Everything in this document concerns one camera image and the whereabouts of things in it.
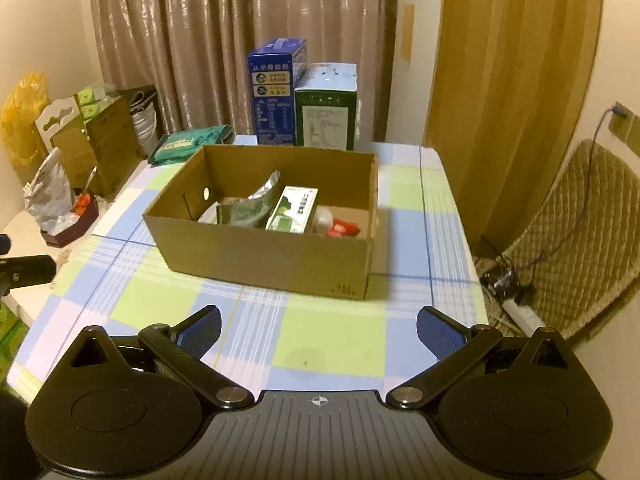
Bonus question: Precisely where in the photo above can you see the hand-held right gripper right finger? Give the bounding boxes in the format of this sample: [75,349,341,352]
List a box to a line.
[385,306,572,411]

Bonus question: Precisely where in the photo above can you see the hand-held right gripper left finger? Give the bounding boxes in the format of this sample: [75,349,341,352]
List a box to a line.
[70,305,253,411]

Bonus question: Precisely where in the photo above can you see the cardboard box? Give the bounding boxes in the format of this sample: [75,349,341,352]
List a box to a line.
[142,144,379,301]

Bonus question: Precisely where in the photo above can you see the silver foil bag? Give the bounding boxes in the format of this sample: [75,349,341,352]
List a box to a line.
[22,147,76,233]
[215,170,283,229]

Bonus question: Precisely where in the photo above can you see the red and white packet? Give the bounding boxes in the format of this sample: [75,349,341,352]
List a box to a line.
[326,218,361,238]

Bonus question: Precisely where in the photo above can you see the green medicine box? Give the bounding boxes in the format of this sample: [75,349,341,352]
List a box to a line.
[265,186,319,234]

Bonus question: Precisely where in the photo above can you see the desktop with checked cloth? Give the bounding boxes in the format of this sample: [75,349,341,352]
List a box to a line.
[5,135,491,396]

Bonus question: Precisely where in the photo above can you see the dark red tray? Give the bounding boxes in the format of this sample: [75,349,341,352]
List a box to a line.
[41,195,100,247]

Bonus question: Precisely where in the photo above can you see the crumpled silver foil bag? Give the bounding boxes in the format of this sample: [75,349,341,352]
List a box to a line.
[22,147,76,233]

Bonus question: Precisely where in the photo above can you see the white power strip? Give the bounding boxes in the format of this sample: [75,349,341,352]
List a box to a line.
[492,290,544,327]

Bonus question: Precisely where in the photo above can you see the yellow plastic bag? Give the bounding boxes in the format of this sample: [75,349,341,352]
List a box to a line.
[0,72,51,166]

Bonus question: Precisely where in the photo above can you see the white die-cut cardboard holder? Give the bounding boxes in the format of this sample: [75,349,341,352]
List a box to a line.
[34,97,83,157]

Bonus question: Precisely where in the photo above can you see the brown storage carton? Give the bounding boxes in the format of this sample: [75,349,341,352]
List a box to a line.
[52,96,142,198]

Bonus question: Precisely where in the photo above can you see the white round ball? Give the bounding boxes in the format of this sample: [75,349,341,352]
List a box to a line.
[312,206,335,235]

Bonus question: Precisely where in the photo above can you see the quilted chair cushion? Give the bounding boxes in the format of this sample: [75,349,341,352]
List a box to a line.
[492,139,640,346]

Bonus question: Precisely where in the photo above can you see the green tissue packs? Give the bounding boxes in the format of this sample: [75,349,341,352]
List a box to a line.
[75,85,109,121]

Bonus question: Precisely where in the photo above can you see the stack of white buckets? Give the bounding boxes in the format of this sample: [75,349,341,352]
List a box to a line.
[131,102,158,161]

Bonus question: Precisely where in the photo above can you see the green tea packet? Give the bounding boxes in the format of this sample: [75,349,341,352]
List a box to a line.
[148,125,235,167]

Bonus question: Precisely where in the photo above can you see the dark paper bag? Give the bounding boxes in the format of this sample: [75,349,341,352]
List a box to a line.
[117,85,158,111]

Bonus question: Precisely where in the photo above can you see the blue milk carton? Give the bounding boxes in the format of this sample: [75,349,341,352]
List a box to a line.
[247,37,308,148]

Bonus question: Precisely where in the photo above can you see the green milk carton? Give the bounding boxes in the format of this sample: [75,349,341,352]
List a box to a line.
[294,62,358,151]

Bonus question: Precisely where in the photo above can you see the beige curtain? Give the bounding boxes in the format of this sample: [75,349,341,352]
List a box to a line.
[87,0,401,143]

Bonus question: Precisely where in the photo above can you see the black charging cable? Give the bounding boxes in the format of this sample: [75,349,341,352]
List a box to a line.
[520,105,621,286]

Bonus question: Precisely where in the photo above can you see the wall socket with plug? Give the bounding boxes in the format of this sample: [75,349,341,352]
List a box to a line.
[607,101,636,138]

